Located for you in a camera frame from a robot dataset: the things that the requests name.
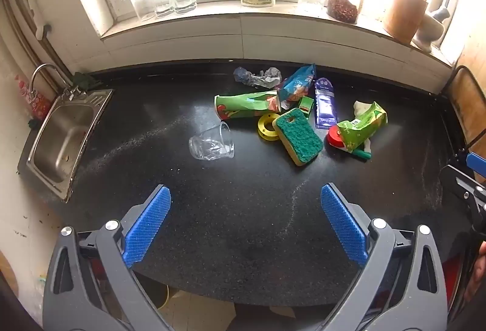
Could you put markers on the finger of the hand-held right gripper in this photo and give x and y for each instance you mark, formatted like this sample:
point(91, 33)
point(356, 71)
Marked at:
point(477, 164)
point(461, 186)

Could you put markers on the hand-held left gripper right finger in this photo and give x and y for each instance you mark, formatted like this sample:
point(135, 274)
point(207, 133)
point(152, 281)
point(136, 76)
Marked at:
point(343, 224)

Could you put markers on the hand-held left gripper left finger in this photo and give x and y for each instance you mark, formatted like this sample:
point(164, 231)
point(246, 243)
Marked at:
point(150, 224)

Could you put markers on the white tissue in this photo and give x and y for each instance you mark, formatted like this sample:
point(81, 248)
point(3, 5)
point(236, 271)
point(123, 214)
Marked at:
point(360, 107)

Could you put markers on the green toy car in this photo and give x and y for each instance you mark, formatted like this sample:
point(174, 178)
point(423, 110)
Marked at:
point(306, 104)

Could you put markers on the person's right hand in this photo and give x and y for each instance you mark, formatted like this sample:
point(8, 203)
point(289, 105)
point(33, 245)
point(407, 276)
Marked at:
point(481, 255)

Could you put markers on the green pen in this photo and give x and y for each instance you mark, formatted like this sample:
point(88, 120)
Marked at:
point(362, 154)

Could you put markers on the green yellow sponge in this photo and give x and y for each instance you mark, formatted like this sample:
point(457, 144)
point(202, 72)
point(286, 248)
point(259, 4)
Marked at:
point(298, 135)

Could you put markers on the green tissue packet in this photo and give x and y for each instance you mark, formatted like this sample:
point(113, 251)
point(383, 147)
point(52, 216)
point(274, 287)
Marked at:
point(362, 124)

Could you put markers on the clear plastic cup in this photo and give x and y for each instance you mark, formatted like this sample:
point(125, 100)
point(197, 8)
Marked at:
point(212, 143)

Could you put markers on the purple chocolate wrapper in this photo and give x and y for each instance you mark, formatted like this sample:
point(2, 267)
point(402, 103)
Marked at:
point(325, 105)

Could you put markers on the steel sink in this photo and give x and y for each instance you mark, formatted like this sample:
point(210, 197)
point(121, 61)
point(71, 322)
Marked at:
point(60, 141)

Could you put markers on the white mortar with pestle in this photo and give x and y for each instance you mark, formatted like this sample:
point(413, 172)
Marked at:
point(431, 29)

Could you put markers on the blue snack bag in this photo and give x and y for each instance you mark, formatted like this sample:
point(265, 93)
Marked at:
point(298, 86)

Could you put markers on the green printed paper packet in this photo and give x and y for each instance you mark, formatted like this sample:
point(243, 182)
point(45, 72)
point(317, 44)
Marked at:
point(246, 107)

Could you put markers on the dark green cloth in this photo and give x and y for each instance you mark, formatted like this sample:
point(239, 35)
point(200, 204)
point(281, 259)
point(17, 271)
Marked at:
point(85, 80)

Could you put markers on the wooden utensil holder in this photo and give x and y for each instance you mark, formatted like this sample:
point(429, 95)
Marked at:
point(404, 15)

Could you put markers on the crumpled grey plastic wrapper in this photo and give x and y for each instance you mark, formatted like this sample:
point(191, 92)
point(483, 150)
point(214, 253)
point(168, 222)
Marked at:
point(258, 77)

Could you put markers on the red patterned bottle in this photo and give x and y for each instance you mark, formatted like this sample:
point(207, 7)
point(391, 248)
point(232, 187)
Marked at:
point(32, 97)

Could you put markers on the steel faucet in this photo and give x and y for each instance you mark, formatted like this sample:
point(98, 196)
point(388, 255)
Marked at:
point(45, 74)

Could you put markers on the jar of brown nuts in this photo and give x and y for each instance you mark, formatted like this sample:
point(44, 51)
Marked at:
point(341, 8)

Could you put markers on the clear drinking glass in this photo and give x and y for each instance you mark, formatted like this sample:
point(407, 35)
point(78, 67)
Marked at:
point(165, 6)
point(185, 1)
point(143, 8)

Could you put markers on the wall pipe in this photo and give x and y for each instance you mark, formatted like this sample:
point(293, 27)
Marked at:
point(26, 31)

